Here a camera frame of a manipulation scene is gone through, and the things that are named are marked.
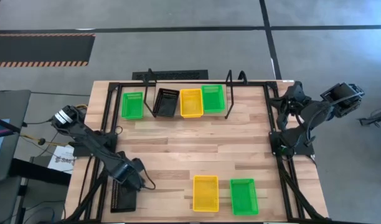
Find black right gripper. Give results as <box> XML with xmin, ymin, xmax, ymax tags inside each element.
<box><xmin>269</xmin><ymin>81</ymin><xmax>311</xmax><ymax>131</ymax></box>

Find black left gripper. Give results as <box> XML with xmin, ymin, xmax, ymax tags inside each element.
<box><xmin>109</xmin><ymin>157</ymin><xmax>146</xmax><ymax>192</ymax></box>

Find black plastic basket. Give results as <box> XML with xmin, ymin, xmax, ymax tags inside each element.
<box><xmin>153</xmin><ymin>88</ymin><xmax>181</xmax><ymax>118</ymax></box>
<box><xmin>110</xmin><ymin>179</ymin><xmax>138</xmax><ymax>213</ymax></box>

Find green plastic basket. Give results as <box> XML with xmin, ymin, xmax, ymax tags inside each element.
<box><xmin>121</xmin><ymin>91</ymin><xmax>144</xmax><ymax>120</ymax></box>
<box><xmin>200</xmin><ymin>84</ymin><xmax>226</xmax><ymax>114</ymax></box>
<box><xmin>230</xmin><ymin>178</ymin><xmax>260</xmax><ymax>217</ymax></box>

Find yellow plastic basket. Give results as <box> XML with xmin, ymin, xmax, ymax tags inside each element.
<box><xmin>179</xmin><ymin>88</ymin><xmax>205</xmax><ymax>119</ymax></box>
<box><xmin>192</xmin><ymin>175</ymin><xmax>220</xmax><ymax>213</ymax></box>

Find white printed paper sheet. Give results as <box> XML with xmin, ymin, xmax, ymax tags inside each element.
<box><xmin>48</xmin><ymin>146</ymin><xmax>76</xmax><ymax>174</ymax></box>

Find black floor beam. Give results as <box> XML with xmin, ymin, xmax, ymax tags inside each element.
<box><xmin>9</xmin><ymin>157</ymin><xmax>72</xmax><ymax>187</ymax></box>

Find black tripod stand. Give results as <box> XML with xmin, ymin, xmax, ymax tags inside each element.
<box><xmin>358</xmin><ymin>107</ymin><xmax>381</xmax><ymax>138</ymax></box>

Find black floor grille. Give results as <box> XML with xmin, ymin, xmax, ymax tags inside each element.
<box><xmin>131</xmin><ymin>69</ymin><xmax>209</xmax><ymax>81</ymax></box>

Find grey desk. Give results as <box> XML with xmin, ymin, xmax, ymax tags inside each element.
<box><xmin>0</xmin><ymin>90</ymin><xmax>32</xmax><ymax>183</ymax></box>

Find black hazard-striped floor mat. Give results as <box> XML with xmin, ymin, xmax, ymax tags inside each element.
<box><xmin>0</xmin><ymin>33</ymin><xmax>96</xmax><ymax>68</ymax></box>

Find yellow cable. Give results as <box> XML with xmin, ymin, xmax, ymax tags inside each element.
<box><xmin>21</xmin><ymin>104</ymin><xmax>88</xmax><ymax>147</ymax></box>

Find black aluminium table frame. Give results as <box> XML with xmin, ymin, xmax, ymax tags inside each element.
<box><xmin>61</xmin><ymin>80</ymin><xmax>331</xmax><ymax>224</ymax></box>

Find wooden shelf with black frame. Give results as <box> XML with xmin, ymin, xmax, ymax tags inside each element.
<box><xmin>143</xmin><ymin>70</ymin><xmax>249</xmax><ymax>121</ymax></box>

